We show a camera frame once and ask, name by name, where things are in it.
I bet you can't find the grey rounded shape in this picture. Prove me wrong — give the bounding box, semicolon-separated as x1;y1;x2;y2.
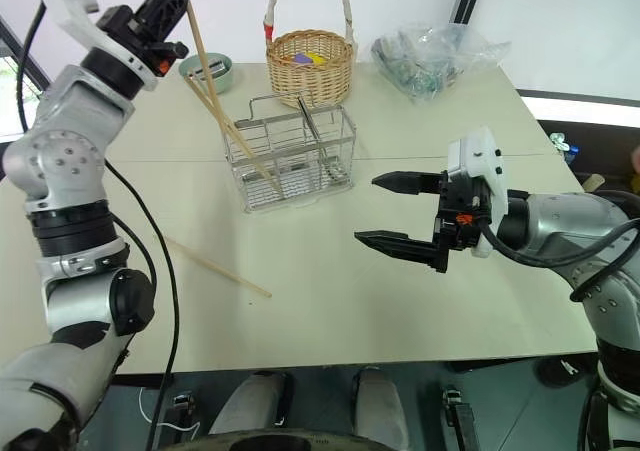
208;370;294;436
351;365;412;451

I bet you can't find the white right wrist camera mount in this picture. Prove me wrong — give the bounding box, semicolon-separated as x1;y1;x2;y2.
446;126;509;260

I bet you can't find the metal floor bracket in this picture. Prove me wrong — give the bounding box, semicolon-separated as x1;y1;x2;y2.
171;392;197;451
441;387;480;451

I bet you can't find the wicker basket with handle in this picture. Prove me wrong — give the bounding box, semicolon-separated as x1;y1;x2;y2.
263;0;357;110

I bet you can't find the thin white cord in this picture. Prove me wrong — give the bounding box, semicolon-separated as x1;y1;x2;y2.
136;385;202;435

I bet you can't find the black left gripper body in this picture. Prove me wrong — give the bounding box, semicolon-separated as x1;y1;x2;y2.
96;4;190;78

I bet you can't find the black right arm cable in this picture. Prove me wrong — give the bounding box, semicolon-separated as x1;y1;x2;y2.
479;218;640;303

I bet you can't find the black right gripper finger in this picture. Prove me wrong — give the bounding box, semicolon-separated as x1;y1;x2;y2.
353;229;437;272
371;170;442;197

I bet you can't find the metal spoon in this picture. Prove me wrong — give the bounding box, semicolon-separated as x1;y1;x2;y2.
296;95;349;185

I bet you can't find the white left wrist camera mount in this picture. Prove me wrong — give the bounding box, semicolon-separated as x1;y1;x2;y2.
45;0;162;92

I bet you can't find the silver metal object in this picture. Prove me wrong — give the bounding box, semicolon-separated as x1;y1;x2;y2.
192;58;232;80

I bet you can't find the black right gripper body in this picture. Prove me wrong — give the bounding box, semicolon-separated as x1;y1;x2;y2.
431;169;495;275

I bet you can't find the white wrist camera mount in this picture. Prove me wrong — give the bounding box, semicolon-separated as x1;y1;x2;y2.
446;126;509;260
45;0;162;92

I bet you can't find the metal wire basket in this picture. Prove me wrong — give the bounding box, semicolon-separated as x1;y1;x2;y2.
222;94;358;214

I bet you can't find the pale green bowl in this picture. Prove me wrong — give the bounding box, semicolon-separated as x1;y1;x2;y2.
178;51;235;96

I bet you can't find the wooden chopstick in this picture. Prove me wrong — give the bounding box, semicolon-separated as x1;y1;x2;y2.
163;236;274;300
176;0;285;196
183;73;276;187

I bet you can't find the clear plastic bag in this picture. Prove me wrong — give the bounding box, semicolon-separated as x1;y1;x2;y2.
369;22;512;105

